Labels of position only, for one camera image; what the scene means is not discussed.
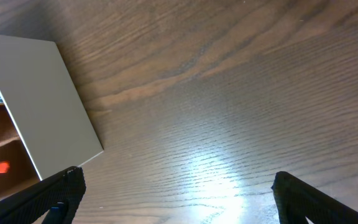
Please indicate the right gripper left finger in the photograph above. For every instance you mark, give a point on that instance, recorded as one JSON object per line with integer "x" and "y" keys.
{"x": 57, "y": 198}

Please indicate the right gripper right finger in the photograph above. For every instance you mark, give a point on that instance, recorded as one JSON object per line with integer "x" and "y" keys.
{"x": 300, "y": 203}

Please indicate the white cardboard box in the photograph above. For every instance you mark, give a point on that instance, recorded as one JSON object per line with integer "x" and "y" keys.
{"x": 44, "y": 106}

